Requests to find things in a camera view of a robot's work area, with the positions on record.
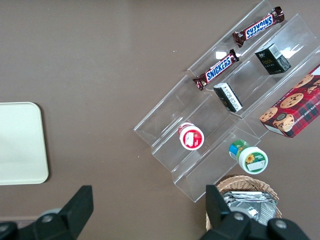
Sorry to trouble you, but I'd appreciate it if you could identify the silver foil packet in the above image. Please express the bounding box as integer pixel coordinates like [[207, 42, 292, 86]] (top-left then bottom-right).
[[219, 190, 277, 226]]

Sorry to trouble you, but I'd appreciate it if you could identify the red tartan cookie box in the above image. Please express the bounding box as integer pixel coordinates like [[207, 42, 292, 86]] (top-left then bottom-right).
[[258, 63, 320, 139]]

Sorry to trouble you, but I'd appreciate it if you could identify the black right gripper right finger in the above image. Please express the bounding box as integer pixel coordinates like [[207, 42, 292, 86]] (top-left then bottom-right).
[[199, 184, 252, 240]]

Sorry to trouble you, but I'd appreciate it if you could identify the clear acrylic stepped shelf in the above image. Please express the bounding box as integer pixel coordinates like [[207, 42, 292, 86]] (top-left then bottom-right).
[[133, 0, 320, 204]]

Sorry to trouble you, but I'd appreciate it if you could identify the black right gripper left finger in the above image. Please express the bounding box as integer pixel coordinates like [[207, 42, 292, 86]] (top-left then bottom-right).
[[32, 184, 95, 240]]

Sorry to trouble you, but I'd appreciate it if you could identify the red lid yoghurt cup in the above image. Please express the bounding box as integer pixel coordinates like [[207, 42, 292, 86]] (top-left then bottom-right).
[[177, 122, 205, 152]]

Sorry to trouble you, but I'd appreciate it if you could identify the cream plastic tray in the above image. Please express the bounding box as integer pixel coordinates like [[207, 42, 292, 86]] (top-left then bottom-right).
[[0, 101, 49, 186]]

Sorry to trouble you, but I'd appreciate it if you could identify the small black carton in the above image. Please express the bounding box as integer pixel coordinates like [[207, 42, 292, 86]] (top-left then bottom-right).
[[212, 82, 244, 114], [254, 42, 292, 76]]

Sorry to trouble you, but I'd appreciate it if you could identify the green lid yoghurt cup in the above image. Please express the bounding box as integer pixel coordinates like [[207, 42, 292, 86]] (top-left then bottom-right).
[[228, 139, 269, 175]]

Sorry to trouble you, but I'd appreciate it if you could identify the light tan wicker basket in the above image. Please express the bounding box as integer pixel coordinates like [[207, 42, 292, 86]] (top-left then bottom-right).
[[205, 174, 283, 232]]

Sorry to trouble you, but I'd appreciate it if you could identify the brown Snickers bar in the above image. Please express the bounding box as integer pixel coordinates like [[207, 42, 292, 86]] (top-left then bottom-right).
[[192, 48, 240, 92], [232, 6, 286, 49]]

